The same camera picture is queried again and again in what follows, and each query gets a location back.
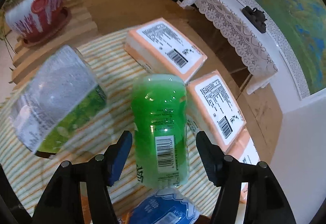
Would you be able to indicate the black teapot set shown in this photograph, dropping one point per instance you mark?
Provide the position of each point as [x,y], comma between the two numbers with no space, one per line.
[256,17]

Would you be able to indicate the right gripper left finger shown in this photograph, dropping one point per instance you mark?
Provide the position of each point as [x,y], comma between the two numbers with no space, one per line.
[61,200]

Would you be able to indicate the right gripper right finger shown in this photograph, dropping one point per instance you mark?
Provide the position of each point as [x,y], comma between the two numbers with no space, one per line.
[266,201]

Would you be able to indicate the striped tablecloth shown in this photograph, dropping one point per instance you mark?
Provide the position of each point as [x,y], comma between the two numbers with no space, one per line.
[97,127]

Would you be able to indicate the orange tissue pack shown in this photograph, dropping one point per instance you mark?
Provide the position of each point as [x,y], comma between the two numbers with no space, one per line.
[243,149]
[160,48]
[213,108]

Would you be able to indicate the white lace tablecloth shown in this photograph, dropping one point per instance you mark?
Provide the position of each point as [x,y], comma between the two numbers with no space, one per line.
[252,46]

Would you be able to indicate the green plastic cup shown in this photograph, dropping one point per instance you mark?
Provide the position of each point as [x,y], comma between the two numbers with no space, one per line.
[158,102]

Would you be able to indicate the white red ceramic plant pot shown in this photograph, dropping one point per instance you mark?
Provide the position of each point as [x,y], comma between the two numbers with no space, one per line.
[33,19]

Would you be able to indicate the blue orange printed cup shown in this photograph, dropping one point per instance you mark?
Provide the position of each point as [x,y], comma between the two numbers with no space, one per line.
[163,206]

